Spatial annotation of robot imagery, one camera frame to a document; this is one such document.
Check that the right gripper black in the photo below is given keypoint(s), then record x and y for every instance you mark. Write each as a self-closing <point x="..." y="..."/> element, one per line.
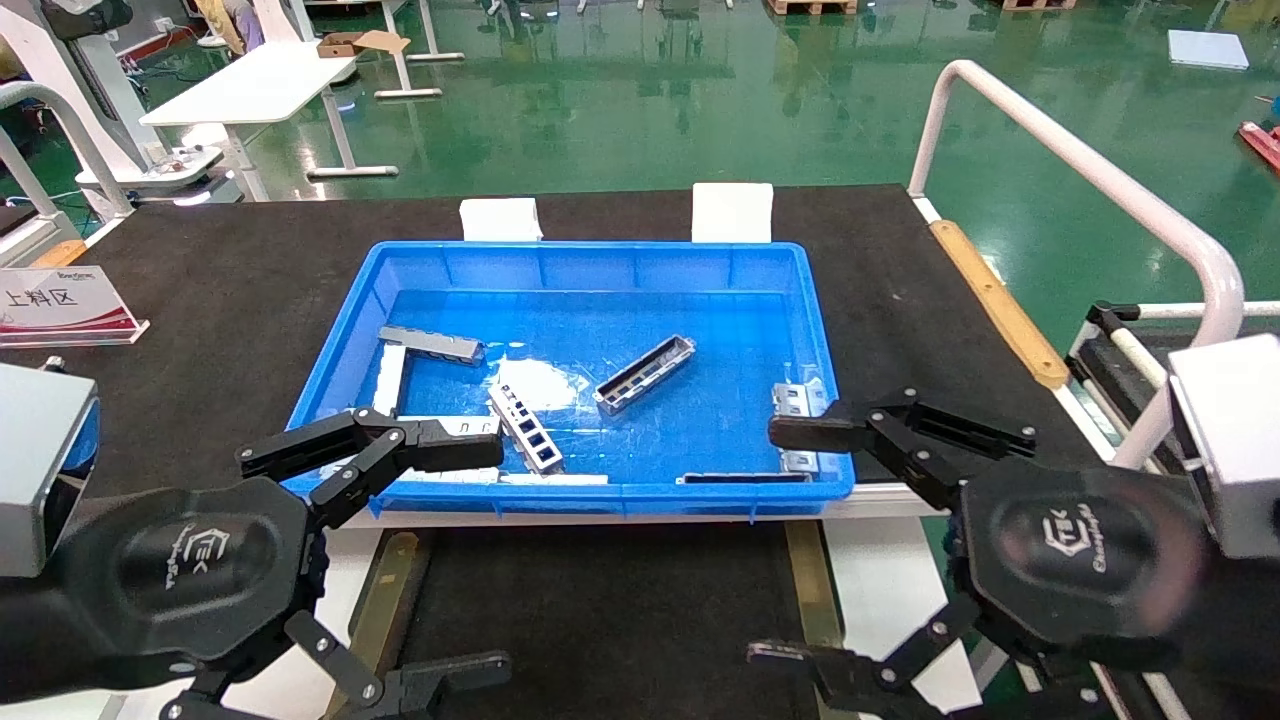
<point x="1080" y="560"/>

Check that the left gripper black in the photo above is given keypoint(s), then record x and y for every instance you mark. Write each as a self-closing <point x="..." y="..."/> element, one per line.
<point x="190" y="570"/>

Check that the grey metal channel part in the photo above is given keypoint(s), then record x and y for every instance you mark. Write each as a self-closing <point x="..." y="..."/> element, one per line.
<point x="645" y="373"/>

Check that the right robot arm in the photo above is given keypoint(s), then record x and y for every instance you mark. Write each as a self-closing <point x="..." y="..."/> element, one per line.
<point x="1240" y="640"/>

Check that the dark metal bar part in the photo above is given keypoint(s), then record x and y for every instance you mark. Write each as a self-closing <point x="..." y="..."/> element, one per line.
<point x="745" y="479"/>

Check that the white thin bar part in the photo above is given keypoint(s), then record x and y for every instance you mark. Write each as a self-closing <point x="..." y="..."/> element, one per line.
<point x="552" y="479"/>

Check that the silver perforated channel part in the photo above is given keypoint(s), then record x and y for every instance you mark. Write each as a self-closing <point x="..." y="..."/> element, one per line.
<point x="527" y="432"/>

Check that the white metal bar part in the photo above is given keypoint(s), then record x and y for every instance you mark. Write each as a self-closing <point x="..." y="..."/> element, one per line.
<point x="390" y="380"/>

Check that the grey metal bar part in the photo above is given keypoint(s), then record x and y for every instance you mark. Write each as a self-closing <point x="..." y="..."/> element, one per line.
<point x="430" y="345"/>

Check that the brass metal strip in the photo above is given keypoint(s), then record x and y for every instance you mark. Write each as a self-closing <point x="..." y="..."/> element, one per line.
<point x="385" y="610"/>
<point x="812" y="590"/>

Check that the wooden edge strip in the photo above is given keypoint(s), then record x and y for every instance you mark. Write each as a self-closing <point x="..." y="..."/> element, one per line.
<point x="1000" y="305"/>

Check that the blue plastic bin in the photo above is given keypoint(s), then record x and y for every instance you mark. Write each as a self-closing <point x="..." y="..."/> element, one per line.
<point x="600" y="270"/>

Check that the black side cart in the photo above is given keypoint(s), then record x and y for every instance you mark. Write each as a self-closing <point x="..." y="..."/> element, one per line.
<point x="1110" y="365"/>

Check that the black table mat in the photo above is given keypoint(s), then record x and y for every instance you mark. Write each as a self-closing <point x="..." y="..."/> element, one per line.
<point x="220" y="300"/>

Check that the white paper card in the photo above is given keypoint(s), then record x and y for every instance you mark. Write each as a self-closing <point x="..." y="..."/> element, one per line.
<point x="500" y="220"/>
<point x="732" y="212"/>

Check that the white horizontal tube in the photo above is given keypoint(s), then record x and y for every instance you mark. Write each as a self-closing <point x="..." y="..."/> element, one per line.
<point x="1200" y="310"/>

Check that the red white sign stand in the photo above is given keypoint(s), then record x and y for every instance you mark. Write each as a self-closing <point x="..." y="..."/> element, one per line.
<point x="60" y="305"/>

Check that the white round base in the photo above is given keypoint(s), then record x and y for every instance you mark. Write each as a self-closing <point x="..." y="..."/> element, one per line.
<point x="165" y="172"/>

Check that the white desk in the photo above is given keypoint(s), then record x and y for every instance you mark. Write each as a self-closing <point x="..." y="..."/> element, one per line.
<point x="250" y="85"/>

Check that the cardboard box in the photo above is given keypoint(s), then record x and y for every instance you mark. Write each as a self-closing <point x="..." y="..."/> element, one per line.
<point x="355" y="44"/>

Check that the wooden pallet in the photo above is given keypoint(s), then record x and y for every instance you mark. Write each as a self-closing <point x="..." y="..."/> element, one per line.
<point x="1040" y="3"/>
<point x="810" y="5"/>

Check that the white machine column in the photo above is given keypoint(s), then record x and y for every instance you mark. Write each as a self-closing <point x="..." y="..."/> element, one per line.
<point x="95" y="90"/>

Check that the red floor object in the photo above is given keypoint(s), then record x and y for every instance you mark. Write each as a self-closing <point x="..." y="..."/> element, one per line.
<point x="1262" y="142"/>

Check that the white floor board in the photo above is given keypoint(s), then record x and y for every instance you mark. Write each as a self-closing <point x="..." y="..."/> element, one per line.
<point x="1208" y="48"/>

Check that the right wrist camera silver box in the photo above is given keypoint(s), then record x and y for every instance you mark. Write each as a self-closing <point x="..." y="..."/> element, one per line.
<point x="1235" y="440"/>

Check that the wrist camera silver box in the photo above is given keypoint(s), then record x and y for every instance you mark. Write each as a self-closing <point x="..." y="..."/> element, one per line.
<point x="1235" y="440"/>
<point x="35" y="460"/>

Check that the left wrist camera silver box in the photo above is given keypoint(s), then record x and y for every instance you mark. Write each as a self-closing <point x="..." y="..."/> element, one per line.
<point x="35" y="460"/>

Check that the white curved guard rail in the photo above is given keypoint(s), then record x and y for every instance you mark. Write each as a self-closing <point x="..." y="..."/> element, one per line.
<point x="1100" y="180"/>

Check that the white desk frame legs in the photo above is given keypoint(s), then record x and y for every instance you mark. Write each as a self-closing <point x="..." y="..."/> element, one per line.
<point x="405" y="70"/>

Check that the grey curved rail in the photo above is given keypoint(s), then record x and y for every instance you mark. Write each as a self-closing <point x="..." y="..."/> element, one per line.
<point x="88" y="145"/>

